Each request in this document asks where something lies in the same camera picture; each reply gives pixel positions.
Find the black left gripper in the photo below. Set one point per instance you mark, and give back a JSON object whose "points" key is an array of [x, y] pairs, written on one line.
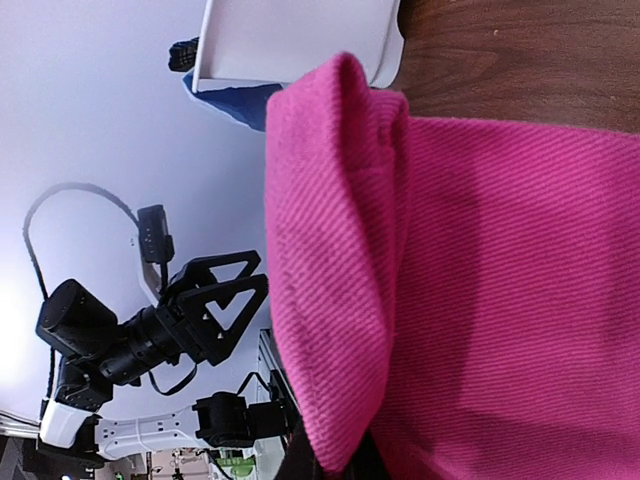
{"points": [[216, 317]]}

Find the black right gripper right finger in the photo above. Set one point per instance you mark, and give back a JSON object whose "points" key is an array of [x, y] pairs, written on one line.
{"points": [[367, 463]]}

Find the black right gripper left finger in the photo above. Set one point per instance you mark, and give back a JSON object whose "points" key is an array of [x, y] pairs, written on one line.
{"points": [[299, 462]]}

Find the pink trousers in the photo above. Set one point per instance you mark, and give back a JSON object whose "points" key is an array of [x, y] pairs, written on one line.
{"points": [[467, 291]]}

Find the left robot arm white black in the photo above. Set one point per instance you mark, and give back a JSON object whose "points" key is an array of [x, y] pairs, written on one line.
{"points": [[72, 425]]}

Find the white plastic laundry bin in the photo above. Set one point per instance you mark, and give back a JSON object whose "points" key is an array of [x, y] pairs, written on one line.
{"points": [[273, 41]]}

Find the light blue shirt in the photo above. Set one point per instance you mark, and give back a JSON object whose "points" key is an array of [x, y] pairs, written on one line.
{"points": [[244, 105]]}

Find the black white plaid garment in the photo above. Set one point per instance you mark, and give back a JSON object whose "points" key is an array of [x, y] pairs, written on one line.
{"points": [[182, 55]]}

